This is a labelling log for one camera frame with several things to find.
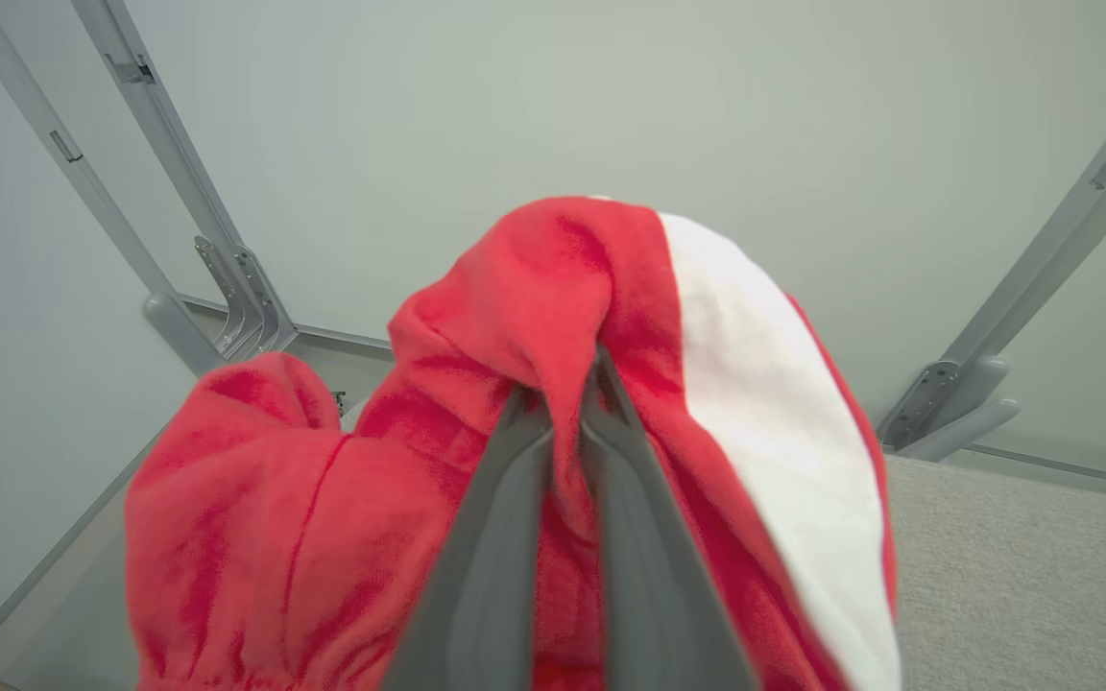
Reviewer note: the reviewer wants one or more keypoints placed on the grey metal frame left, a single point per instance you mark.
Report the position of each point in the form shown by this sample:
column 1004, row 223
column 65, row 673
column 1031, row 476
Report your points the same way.
column 109, row 216

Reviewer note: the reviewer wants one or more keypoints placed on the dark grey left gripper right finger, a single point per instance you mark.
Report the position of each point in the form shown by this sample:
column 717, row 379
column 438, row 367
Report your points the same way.
column 654, row 595

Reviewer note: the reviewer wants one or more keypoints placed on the red jersey shirt white sleeves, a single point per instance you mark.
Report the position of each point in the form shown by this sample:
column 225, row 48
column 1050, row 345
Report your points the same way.
column 515, row 288

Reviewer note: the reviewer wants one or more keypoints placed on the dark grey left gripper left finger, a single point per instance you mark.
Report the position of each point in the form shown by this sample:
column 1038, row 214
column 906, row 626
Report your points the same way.
column 491, row 576

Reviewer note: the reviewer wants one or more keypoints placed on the grey double frame post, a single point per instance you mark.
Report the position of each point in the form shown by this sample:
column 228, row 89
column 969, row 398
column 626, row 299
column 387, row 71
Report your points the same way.
column 1091, row 211

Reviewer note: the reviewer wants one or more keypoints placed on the grey slanted frame legs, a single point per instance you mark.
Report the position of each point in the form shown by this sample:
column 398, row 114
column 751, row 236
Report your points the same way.
column 174, row 144

